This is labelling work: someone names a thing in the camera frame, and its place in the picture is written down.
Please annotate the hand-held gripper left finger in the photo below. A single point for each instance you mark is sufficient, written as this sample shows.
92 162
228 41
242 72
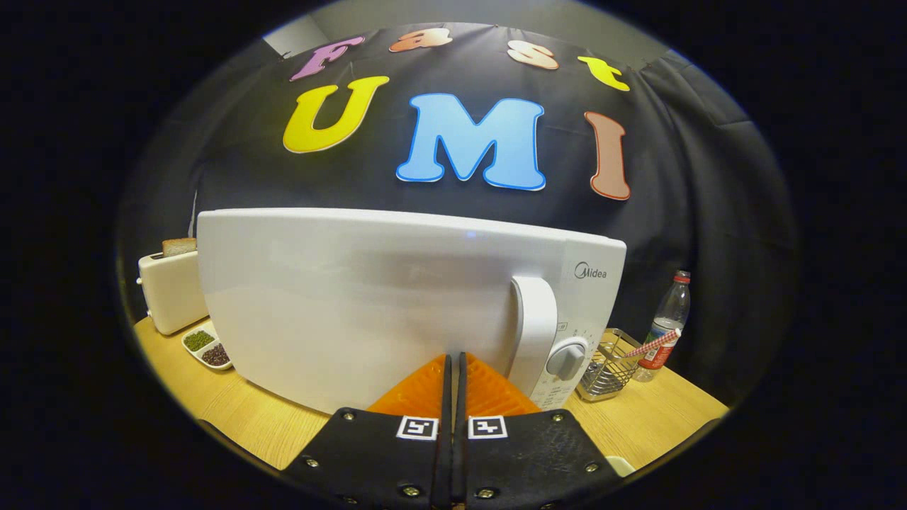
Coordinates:
368 460

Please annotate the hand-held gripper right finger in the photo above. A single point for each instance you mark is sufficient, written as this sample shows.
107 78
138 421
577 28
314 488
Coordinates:
538 460

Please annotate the white microwave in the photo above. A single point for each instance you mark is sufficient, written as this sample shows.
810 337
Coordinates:
354 297

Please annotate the small cream square plate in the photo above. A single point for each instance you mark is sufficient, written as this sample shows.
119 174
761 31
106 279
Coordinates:
620 465

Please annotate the red white striped straw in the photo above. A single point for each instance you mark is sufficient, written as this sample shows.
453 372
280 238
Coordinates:
652 345

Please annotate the divided white dish of beans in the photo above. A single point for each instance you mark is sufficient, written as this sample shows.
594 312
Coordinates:
207 347

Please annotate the clear bottle with red label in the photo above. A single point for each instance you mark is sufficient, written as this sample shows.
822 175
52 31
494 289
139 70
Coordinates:
669 312

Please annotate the white toaster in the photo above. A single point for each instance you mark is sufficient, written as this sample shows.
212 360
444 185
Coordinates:
173 290

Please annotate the toast slice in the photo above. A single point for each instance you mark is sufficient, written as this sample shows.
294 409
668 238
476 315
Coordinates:
178 246

